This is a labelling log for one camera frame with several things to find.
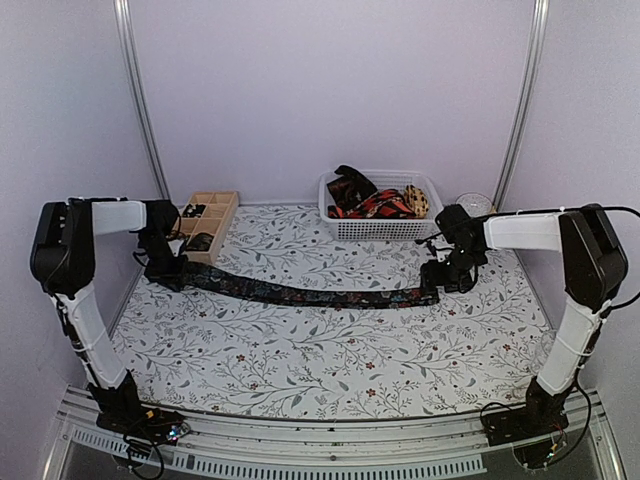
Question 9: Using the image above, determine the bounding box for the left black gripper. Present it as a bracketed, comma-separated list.
[139, 232, 189, 291]

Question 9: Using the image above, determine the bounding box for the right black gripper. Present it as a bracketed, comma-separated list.
[422, 244, 486, 293]

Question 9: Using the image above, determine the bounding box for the dark floral tie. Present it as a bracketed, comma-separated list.
[183, 262, 440, 310]

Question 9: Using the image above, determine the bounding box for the white plastic basket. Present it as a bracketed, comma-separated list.
[318, 170, 443, 241]

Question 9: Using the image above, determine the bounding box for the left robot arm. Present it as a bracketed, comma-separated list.
[30, 197, 188, 434]

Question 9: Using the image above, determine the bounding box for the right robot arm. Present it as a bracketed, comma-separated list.
[420, 203, 629, 397]

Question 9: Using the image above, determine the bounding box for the rolled dark tie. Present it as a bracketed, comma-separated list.
[186, 232, 215, 252]

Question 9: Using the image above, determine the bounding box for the rolled tie with white dots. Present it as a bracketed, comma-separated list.
[181, 203, 207, 219]

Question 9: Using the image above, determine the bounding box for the wooden compartment box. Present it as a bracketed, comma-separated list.
[172, 191, 239, 265]

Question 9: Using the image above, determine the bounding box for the ceramic bowl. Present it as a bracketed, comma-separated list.
[456, 192, 494, 217]

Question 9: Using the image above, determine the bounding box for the yellow spotted tie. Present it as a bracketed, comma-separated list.
[403, 185, 430, 219]

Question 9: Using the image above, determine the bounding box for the floral tablecloth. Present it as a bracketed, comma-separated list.
[97, 203, 574, 420]

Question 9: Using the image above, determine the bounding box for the red black tie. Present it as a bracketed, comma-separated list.
[327, 189, 416, 220]

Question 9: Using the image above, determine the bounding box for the dark patterned tie in basket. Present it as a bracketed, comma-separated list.
[327, 165, 377, 210]

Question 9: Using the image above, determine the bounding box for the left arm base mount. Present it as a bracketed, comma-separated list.
[88, 372, 191, 445]

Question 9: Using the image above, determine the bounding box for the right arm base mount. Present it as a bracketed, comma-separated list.
[480, 377, 573, 446]

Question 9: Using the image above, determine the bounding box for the front aluminium rail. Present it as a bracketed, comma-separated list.
[43, 388, 627, 479]

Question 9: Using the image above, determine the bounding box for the right aluminium frame post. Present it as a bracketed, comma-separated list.
[493, 0, 550, 210]

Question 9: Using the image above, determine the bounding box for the aluminium frame post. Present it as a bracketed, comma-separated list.
[493, 0, 550, 210]
[113, 0, 171, 200]

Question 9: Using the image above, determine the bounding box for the left aluminium frame post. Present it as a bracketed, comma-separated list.
[113, 0, 171, 200]

